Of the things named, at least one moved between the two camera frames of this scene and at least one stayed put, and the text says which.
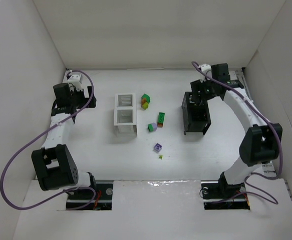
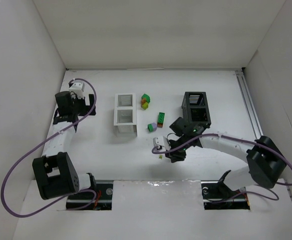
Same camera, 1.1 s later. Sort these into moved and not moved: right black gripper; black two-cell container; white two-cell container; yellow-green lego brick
Moved: right black gripper
Not moved: yellow-green lego brick; white two-cell container; black two-cell container
